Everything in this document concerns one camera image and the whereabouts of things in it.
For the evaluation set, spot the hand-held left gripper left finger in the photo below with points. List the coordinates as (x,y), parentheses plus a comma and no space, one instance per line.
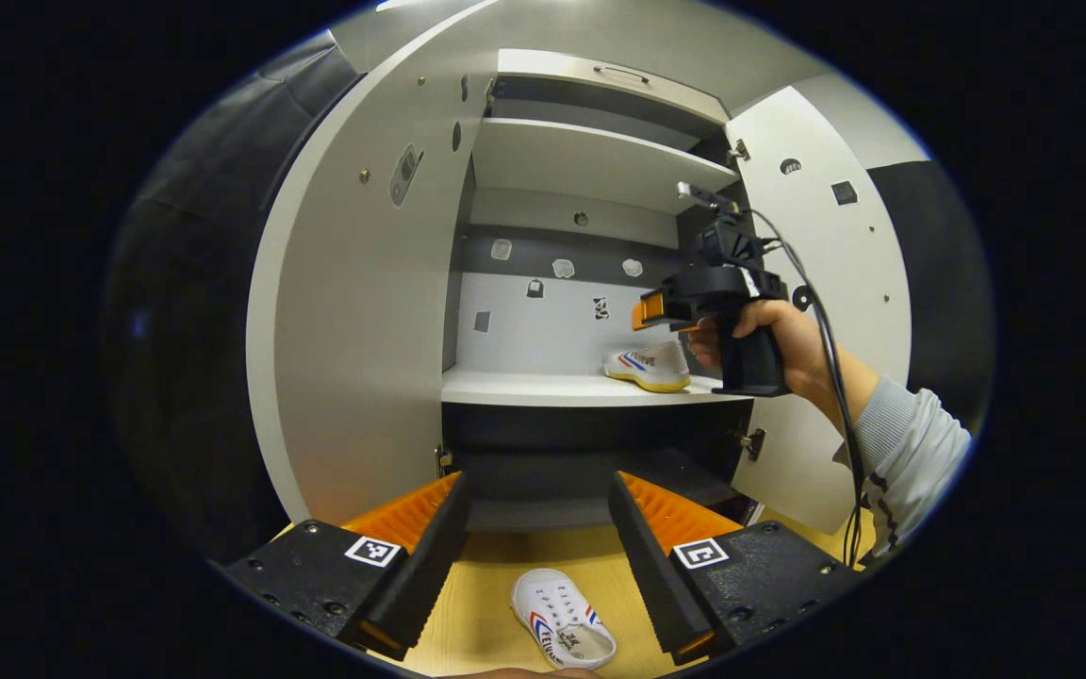
(430,556)

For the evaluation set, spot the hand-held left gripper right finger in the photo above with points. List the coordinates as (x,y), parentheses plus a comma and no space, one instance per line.
(651,566)

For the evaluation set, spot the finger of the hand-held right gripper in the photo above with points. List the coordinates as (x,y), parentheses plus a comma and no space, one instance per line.
(649,309)

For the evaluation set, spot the white striped shoe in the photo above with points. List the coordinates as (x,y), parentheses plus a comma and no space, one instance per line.
(656,363)
(552,604)

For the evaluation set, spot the white grey shoe cabinet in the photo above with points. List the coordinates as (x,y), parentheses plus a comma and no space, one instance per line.
(590,160)

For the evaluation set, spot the cream cabinet drawer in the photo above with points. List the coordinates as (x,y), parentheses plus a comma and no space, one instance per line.
(552,71)

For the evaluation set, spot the black backdrop cloth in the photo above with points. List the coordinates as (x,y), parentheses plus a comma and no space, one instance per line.
(939,264)
(185,330)

